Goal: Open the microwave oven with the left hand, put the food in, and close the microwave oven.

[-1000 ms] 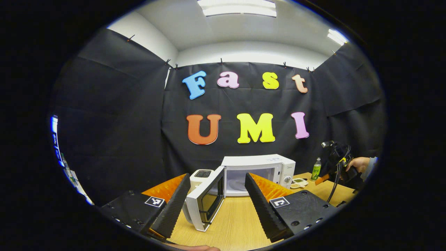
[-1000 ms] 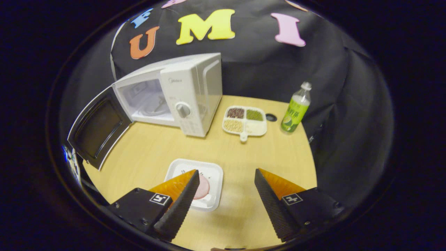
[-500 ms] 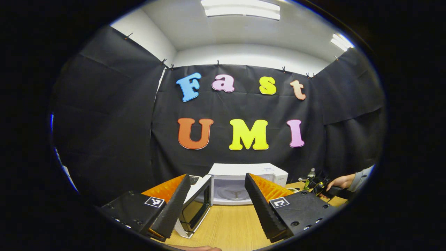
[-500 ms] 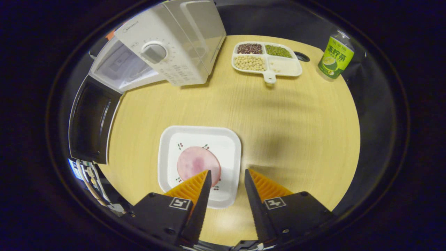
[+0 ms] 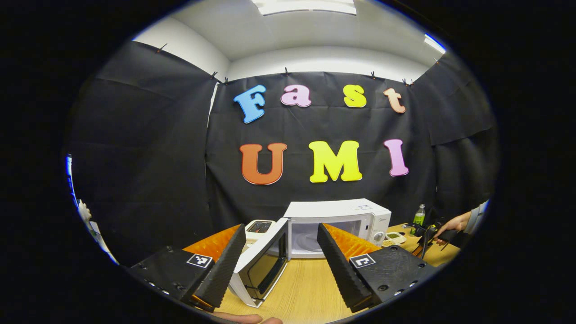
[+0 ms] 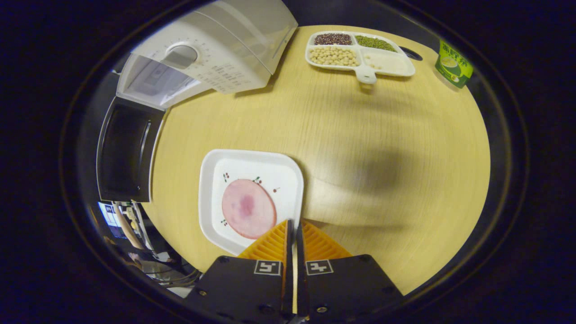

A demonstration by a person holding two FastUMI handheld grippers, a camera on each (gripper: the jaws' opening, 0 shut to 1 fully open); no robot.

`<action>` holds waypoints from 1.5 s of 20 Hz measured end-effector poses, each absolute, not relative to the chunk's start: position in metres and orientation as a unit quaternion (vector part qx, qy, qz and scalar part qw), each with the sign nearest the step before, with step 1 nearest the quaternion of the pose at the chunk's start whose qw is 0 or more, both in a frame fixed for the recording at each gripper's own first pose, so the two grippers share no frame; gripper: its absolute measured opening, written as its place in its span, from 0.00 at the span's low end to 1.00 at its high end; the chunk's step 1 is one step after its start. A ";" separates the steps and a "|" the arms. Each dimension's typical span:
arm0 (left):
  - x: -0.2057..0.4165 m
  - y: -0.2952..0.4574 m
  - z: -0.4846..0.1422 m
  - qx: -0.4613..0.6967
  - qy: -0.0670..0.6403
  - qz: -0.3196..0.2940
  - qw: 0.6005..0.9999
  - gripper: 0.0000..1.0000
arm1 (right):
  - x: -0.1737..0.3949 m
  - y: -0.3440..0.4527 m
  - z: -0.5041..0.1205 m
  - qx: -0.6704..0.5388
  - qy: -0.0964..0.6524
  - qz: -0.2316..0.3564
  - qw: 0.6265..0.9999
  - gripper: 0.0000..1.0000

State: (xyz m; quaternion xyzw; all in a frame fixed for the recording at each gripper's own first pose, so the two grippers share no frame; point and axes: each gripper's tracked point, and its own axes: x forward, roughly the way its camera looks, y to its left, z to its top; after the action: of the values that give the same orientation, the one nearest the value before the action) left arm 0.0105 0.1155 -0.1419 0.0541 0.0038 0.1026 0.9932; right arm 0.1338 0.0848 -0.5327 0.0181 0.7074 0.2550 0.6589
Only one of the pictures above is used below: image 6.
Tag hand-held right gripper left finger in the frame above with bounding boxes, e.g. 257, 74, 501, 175
184, 219, 294, 324

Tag white square plate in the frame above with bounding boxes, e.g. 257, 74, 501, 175
198, 149, 305, 256

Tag pile of green beans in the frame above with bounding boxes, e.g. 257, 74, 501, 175
355, 36, 397, 53

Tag green label drink bottle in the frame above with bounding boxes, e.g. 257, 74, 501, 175
435, 40, 474, 88

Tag white microwave oven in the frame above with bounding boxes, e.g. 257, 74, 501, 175
96, 0, 298, 203

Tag pink ham slice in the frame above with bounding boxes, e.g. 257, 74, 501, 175
221, 179, 277, 240

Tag white divided bean tray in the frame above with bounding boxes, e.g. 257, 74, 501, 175
305, 31, 416, 85

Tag pile of soybeans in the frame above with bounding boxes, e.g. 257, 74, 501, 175
309, 46, 360, 67

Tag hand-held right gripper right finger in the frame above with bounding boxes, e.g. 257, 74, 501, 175
296, 219, 404, 324

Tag pile of red beans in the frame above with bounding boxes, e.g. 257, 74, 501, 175
314, 33, 353, 46

